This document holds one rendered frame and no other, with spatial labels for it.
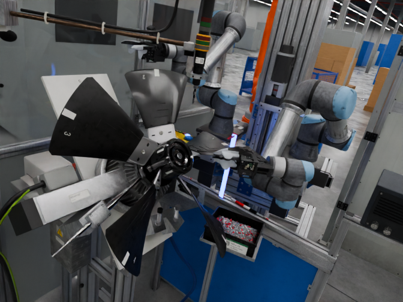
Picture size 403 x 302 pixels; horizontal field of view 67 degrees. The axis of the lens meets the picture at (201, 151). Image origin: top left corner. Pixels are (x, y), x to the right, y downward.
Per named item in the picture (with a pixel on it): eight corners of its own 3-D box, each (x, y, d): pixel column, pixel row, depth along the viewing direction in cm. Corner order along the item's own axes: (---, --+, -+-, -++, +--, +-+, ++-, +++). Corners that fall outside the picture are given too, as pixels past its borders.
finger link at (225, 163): (212, 163, 108) (238, 166, 108) (212, 155, 113) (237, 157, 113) (211, 171, 109) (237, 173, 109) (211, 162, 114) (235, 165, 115)
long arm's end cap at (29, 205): (17, 206, 84) (32, 197, 77) (27, 231, 84) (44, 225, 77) (5, 210, 82) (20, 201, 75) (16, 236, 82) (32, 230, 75)
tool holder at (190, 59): (179, 75, 94) (183, 42, 90) (180, 72, 100) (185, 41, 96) (207, 81, 94) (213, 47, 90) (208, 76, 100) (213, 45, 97)
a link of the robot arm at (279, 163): (282, 153, 113) (276, 171, 117) (270, 151, 113) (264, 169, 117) (287, 164, 107) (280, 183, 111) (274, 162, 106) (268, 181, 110)
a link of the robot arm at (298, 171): (310, 188, 111) (318, 167, 107) (281, 183, 110) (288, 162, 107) (304, 177, 118) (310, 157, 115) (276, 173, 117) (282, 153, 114)
